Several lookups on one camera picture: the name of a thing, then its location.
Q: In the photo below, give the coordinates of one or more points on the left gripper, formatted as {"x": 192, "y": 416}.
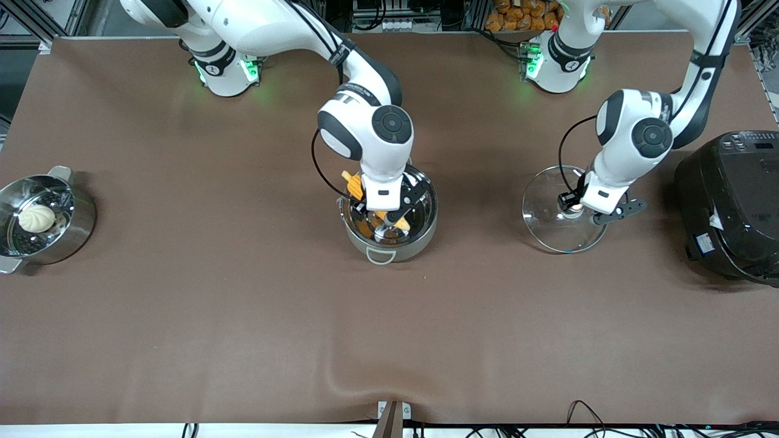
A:
{"x": 568, "y": 199}

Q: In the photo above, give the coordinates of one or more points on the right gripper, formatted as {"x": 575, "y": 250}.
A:
{"x": 360, "y": 207}

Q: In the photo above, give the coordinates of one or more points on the yellow corn cob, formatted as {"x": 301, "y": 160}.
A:
{"x": 353, "y": 184}

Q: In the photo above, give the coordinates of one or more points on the grey steel cooking pot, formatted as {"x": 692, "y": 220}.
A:
{"x": 389, "y": 249}

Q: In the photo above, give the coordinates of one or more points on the glass pot lid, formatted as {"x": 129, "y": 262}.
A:
{"x": 548, "y": 225}

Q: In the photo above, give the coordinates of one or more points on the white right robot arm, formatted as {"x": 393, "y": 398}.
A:
{"x": 389, "y": 128}

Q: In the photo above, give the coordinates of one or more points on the shiny steel steamer pot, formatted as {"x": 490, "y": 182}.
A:
{"x": 79, "y": 228}

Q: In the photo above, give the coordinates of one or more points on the black electric rice cooker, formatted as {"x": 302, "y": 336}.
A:
{"x": 730, "y": 207}

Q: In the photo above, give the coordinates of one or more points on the white power strip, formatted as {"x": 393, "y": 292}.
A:
{"x": 389, "y": 25}

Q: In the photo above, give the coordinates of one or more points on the brown table cloth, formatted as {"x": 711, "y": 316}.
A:
{"x": 243, "y": 334}

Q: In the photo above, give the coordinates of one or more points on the crate of orange toy food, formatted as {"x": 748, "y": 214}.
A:
{"x": 523, "y": 15}

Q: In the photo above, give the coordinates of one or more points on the metal table edge clamp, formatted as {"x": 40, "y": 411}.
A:
{"x": 392, "y": 417}

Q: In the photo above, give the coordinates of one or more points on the white steamed bun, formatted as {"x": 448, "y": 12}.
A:
{"x": 36, "y": 218}

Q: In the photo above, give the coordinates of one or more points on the aluminium frame rail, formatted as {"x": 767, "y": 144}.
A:
{"x": 754, "y": 21}
{"x": 42, "y": 21}

